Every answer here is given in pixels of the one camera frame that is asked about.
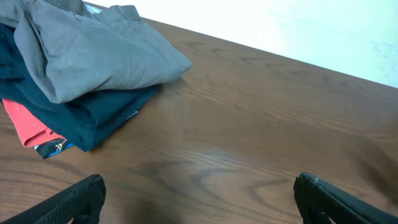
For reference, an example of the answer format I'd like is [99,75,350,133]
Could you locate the black patterned garment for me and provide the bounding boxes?
[34,138,73,159]

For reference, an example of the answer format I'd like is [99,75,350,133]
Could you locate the folded navy blue garment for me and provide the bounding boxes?
[1,24,160,151]

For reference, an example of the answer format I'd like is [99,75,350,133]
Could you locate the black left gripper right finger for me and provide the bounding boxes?
[294,172,397,224]

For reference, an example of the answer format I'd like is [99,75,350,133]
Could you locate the grey shorts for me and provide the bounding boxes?
[1,0,192,103]

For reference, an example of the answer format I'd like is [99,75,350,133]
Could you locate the folded red garment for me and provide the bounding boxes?
[2,99,65,147]

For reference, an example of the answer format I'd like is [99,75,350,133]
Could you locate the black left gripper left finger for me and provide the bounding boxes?
[3,174,106,224]

